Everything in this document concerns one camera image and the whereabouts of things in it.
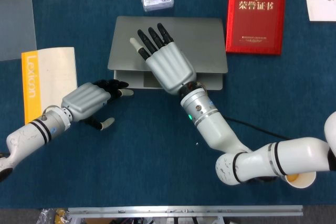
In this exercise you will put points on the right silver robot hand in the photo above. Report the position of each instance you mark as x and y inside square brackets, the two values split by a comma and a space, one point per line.
[170, 66]

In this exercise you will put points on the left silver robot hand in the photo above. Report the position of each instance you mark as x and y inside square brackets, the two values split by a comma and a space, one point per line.
[84, 100]

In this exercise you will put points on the silver grey laptop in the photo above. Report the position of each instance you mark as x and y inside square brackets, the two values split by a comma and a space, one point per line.
[202, 45]

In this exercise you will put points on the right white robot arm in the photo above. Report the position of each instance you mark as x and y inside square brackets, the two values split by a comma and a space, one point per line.
[215, 127]

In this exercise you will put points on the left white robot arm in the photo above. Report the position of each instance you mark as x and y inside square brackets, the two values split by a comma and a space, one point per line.
[26, 134]

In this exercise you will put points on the yellow white Lexicon book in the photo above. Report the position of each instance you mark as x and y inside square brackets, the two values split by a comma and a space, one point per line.
[57, 72]

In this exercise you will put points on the teal felt table cloth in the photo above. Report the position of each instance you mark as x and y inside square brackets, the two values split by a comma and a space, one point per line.
[131, 161]

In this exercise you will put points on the red certificate folder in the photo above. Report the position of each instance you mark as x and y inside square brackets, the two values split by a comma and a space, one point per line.
[256, 24]

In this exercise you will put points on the grey flat folder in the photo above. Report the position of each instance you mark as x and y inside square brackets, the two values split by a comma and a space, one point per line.
[15, 24]

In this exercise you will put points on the clear crumpled plastic wrap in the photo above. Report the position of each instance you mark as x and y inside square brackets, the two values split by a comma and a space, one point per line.
[47, 216]

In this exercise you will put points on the white paper cup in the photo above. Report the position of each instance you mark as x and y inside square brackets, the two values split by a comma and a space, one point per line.
[302, 180]

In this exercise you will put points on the aluminium profile rail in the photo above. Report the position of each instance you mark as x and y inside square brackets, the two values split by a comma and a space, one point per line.
[183, 211]

